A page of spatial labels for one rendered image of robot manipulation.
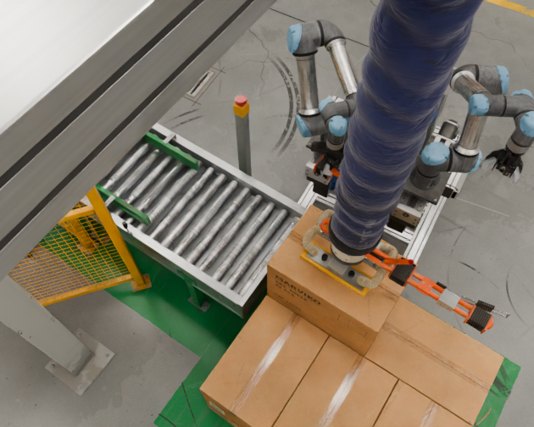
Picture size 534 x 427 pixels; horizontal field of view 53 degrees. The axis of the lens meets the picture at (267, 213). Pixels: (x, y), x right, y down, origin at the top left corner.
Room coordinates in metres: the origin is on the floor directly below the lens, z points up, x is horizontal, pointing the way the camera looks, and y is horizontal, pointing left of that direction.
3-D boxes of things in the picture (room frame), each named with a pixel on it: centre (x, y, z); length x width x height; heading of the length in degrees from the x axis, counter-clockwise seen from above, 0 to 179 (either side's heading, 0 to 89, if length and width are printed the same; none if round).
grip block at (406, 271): (0.90, -0.57, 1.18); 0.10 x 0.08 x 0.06; 145
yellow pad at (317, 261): (0.96, -0.32, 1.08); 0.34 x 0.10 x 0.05; 55
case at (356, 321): (1.03, -0.36, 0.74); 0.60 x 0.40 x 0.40; 56
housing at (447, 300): (0.77, -0.75, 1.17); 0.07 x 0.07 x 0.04; 55
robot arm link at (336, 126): (1.42, -0.30, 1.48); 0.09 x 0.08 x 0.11; 15
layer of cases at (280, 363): (0.62, -0.44, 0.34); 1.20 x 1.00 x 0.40; 56
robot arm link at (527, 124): (1.16, -0.90, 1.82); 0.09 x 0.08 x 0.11; 177
